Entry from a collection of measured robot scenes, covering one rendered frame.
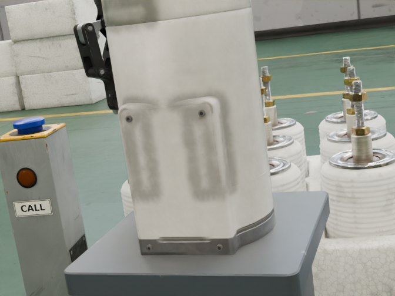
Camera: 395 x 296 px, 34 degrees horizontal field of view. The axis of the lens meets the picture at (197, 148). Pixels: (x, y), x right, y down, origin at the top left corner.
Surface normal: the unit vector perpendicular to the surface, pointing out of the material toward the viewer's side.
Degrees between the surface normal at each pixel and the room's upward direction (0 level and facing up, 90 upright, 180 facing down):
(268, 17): 90
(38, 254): 90
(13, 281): 0
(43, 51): 90
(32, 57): 90
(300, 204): 0
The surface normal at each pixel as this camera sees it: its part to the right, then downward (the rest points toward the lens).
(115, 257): -0.13, -0.97
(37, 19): -0.29, 0.25
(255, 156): 0.77, 0.04
